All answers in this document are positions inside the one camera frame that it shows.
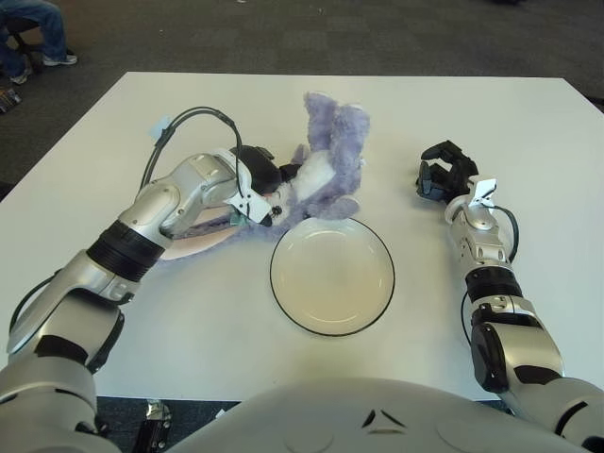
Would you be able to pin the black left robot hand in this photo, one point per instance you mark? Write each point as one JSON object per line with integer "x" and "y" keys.
{"x": 259, "y": 172}

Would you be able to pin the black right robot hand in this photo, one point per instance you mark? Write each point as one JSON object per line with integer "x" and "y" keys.
{"x": 453, "y": 179}

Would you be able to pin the purple plush bunny doll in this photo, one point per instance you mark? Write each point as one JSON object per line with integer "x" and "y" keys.
{"x": 340, "y": 156}

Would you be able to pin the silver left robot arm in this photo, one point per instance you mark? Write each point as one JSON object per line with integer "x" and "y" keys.
{"x": 156, "y": 207}

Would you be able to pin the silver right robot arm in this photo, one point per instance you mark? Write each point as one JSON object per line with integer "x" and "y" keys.
{"x": 481, "y": 245}

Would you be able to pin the white plate black rim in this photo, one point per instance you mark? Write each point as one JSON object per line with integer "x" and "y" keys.
{"x": 330, "y": 278}

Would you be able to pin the grey robot torso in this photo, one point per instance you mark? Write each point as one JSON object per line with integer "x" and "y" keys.
{"x": 302, "y": 415}

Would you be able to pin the seated person in jeans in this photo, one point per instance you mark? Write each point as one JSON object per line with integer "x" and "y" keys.
{"x": 47, "y": 28}

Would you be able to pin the box on floor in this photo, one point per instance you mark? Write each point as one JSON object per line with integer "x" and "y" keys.
{"x": 9, "y": 99}

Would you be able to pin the metal robot stand part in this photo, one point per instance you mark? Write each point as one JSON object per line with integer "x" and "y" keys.
{"x": 156, "y": 420}

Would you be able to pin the dark chair under person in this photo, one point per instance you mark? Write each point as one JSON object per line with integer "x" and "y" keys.
{"x": 21, "y": 26}

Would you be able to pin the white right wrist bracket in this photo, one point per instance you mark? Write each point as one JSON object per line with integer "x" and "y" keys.
{"x": 483, "y": 189}

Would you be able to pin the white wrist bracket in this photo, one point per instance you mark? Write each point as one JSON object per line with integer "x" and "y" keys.
{"x": 483, "y": 189}
{"x": 250, "y": 205}

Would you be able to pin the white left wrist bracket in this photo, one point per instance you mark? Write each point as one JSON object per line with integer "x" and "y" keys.
{"x": 250, "y": 205}

